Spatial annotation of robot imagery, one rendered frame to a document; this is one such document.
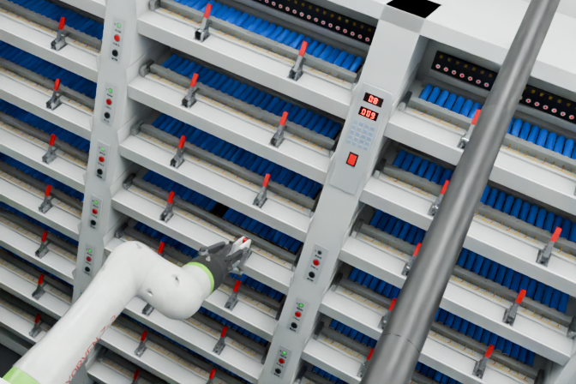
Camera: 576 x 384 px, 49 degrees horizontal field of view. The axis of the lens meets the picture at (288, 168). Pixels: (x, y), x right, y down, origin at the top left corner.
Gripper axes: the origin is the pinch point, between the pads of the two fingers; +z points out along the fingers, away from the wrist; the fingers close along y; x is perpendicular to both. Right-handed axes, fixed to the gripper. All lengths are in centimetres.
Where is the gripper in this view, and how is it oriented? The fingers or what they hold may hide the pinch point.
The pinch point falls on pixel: (240, 246)
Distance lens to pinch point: 175.7
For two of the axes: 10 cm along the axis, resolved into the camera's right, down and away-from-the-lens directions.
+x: 3.2, -9.0, -3.1
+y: 8.9, 4.0, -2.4
